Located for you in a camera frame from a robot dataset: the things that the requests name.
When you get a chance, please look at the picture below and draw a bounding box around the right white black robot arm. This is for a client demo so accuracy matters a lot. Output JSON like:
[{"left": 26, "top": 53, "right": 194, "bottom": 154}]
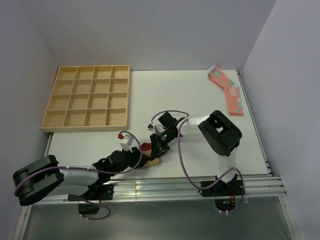
[{"left": 148, "top": 110, "right": 242, "bottom": 195}]

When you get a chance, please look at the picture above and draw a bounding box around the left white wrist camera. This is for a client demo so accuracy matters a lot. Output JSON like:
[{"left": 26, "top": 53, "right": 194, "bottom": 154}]
[{"left": 118, "top": 133, "right": 134, "bottom": 152}]

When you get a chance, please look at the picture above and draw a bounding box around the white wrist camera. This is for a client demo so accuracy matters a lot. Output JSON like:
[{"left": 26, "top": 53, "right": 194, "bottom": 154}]
[
  {"left": 118, "top": 133, "right": 134, "bottom": 152},
  {"left": 147, "top": 121, "right": 156, "bottom": 133}
]

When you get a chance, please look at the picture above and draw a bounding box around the pink patterned sock pair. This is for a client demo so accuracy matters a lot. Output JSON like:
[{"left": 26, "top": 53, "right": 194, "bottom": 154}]
[{"left": 207, "top": 65, "right": 244, "bottom": 116}]

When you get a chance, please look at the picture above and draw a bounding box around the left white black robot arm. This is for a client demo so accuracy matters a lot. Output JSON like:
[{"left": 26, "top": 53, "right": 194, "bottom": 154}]
[{"left": 12, "top": 147, "right": 151, "bottom": 206}]

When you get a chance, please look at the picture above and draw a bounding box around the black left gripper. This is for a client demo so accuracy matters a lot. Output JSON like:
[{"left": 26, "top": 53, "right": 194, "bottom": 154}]
[{"left": 110, "top": 145, "right": 150, "bottom": 177}]

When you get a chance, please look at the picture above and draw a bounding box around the beige red purple striped sock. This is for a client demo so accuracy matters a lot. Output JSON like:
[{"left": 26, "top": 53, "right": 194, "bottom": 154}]
[{"left": 141, "top": 142, "right": 160, "bottom": 167}]

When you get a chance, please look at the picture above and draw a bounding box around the aluminium mounting rail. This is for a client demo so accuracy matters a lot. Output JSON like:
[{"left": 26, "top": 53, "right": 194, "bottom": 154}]
[{"left": 94, "top": 174, "right": 287, "bottom": 203}]

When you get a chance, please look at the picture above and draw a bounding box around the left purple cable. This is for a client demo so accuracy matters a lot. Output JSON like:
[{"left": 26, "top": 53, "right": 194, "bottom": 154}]
[{"left": 13, "top": 130, "right": 143, "bottom": 221}]

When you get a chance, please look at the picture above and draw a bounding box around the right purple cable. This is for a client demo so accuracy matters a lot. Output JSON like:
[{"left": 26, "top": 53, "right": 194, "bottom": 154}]
[{"left": 150, "top": 109, "right": 245, "bottom": 214}]

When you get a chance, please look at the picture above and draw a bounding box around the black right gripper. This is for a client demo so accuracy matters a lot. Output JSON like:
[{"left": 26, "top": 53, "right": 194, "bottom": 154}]
[{"left": 150, "top": 128, "right": 175, "bottom": 161}]

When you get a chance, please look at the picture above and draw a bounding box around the wooden compartment tray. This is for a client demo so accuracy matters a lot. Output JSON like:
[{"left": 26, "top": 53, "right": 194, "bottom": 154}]
[{"left": 41, "top": 65, "right": 131, "bottom": 133}]

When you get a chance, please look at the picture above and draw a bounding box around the purple cable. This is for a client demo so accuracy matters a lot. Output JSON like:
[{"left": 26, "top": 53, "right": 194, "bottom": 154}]
[
  {"left": 13, "top": 130, "right": 143, "bottom": 221},
  {"left": 150, "top": 109, "right": 245, "bottom": 214}
]

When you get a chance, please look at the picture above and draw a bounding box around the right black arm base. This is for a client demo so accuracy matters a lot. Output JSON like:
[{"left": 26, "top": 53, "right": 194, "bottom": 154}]
[{"left": 198, "top": 180, "right": 246, "bottom": 215}]

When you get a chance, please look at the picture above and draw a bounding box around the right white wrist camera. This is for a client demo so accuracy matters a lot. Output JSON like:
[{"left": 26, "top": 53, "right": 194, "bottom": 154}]
[{"left": 147, "top": 121, "right": 156, "bottom": 133}]

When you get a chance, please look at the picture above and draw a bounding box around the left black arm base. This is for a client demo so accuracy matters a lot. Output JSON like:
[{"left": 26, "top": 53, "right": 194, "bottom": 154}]
[{"left": 67, "top": 184, "right": 114, "bottom": 220}]

